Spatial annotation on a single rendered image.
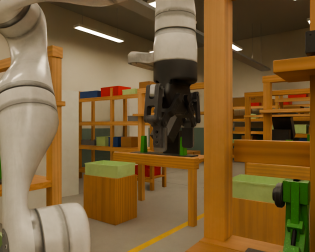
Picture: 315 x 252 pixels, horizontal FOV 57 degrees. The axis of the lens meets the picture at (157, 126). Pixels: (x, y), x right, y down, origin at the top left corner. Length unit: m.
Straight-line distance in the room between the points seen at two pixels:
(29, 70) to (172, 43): 0.23
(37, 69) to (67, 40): 8.38
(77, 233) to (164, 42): 0.31
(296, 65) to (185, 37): 0.56
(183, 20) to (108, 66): 9.30
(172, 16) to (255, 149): 0.83
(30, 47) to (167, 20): 0.26
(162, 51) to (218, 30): 0.76
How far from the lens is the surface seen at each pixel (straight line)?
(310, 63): 0.99
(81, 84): 8.96
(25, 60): 0.56
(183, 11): 0.50
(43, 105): 0.48
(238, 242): 1.26
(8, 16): 0.60
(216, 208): 1.22
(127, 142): 6.50
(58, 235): 0.41
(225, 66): 1.20
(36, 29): 0.63
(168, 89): 0.47
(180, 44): 0.48
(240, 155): 1.24
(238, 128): 10.91
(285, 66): 1.00
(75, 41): 9.07
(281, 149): 1.20
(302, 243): 0.99
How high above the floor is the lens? 1.33
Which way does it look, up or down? level
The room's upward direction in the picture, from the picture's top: straight up
